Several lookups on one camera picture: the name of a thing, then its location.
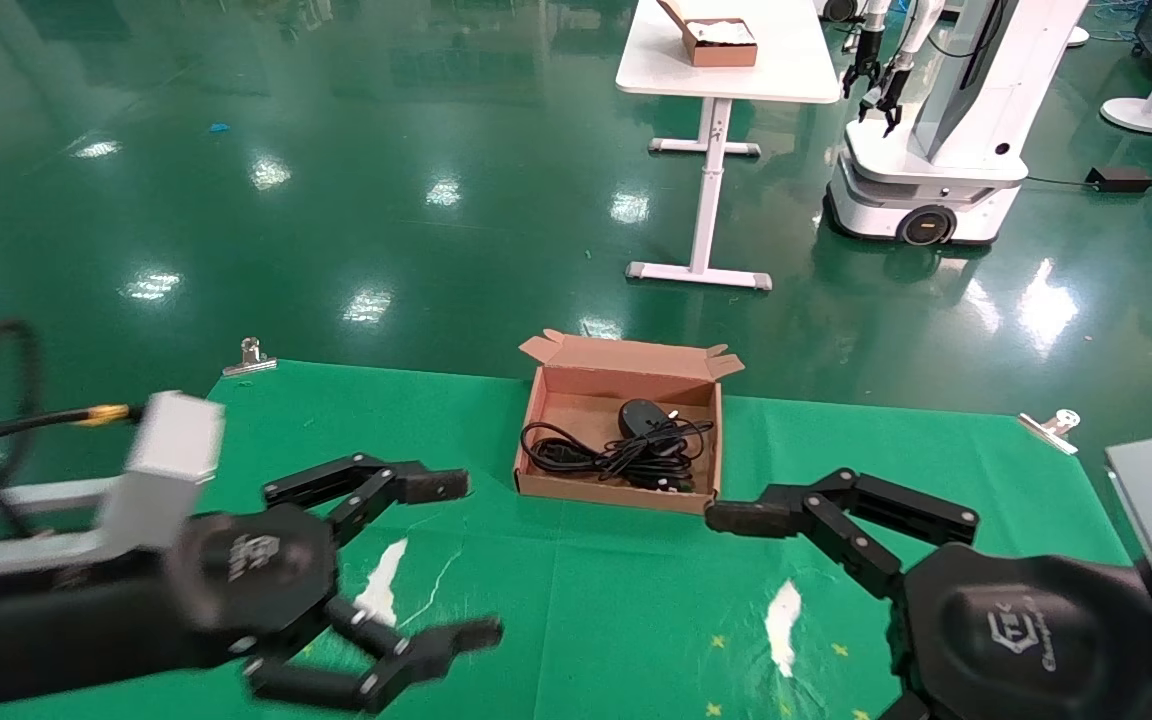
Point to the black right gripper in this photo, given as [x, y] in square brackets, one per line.
[1031, 630]

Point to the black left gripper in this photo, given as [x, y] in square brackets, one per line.
[186, 600]

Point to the white robot arm black gripper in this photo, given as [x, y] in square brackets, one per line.
[891, 95]
[864, 70]

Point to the open brown cardboard box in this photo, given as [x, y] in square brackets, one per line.
[616, 380]

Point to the small brown box white contents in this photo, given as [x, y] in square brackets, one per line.
[721, 45]

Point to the green table cloth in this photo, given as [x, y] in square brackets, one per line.
[576, 600]

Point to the silver binder clip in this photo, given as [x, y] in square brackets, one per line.
[251, 363]
[1051, 430]

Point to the white wheeled robot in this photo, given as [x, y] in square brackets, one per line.
[956, 150]

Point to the black power adapter brick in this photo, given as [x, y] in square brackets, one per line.
[1119, 179]

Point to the white table with legs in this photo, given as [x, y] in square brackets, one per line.
[786, 60]

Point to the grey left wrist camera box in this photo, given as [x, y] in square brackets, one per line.
[171, 450]

